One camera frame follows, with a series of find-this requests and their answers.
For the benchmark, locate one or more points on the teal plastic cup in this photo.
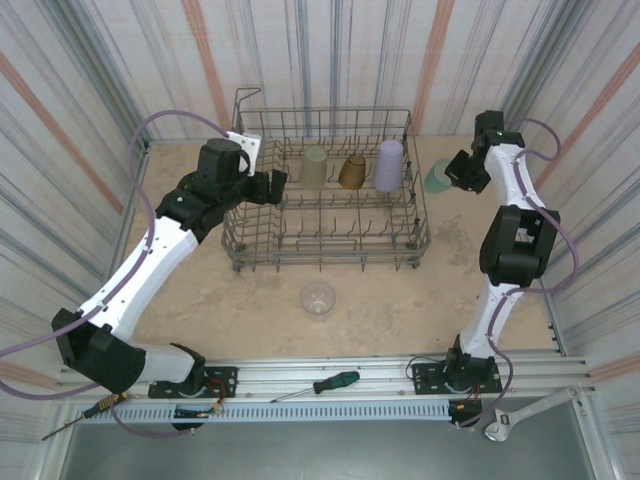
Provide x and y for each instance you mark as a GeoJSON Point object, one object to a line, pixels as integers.
{"type": "Point", "coordinates": [436, 180]}

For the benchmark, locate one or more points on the pale green plastic cup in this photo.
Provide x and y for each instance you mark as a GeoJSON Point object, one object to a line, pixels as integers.
{"type": "Point", "coordinates": [313, 167]}

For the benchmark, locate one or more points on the lavender plastic cup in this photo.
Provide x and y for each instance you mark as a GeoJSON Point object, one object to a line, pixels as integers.
{"type": "Point", "coordinates": [389, 165]}

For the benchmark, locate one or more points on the amber plastic cup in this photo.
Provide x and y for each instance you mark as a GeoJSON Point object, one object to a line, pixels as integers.
{"type": "Point", "coordinates": [351, 172]}

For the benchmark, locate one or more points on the clear faceted plastic cup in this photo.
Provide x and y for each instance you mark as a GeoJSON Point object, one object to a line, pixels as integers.
{"type": "Point", "coordinates": [318, 300]}

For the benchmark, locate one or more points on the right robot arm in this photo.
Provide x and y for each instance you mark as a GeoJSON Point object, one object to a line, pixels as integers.
{"type": "Point", "coordinates": [520, 250]}

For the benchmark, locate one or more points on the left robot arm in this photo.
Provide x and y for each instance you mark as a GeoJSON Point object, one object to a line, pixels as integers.
{"type": "Point", "coordinates": [145, 270]}

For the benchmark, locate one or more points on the green black screwdriver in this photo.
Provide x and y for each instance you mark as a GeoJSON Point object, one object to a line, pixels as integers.
{"type": "Point", "coordinates": [335, 382]}

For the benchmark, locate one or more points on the silver adjustable wrench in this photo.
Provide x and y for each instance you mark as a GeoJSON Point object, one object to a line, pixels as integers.
{"type": "Point", "coordinates": [530, 412]}

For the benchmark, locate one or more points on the yellow black screwdriver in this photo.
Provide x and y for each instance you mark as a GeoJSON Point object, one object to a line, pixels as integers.
{"type": "Point", "coordinates": [102, 405]}

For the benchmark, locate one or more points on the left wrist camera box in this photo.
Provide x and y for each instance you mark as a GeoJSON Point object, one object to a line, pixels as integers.
{"type": "Point", "coordinates": [250, 145]}

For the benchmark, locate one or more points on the aluminium frame rail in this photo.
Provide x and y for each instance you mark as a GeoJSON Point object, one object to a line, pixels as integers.
{"type": "Point", "coordinates": [300, 367]}

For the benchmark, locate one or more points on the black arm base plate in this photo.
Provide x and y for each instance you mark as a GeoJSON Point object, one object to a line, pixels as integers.
{"type": "Point", "coordinates": [222, 375]}
{"type": "Point", "coordinates": [430, 377]}

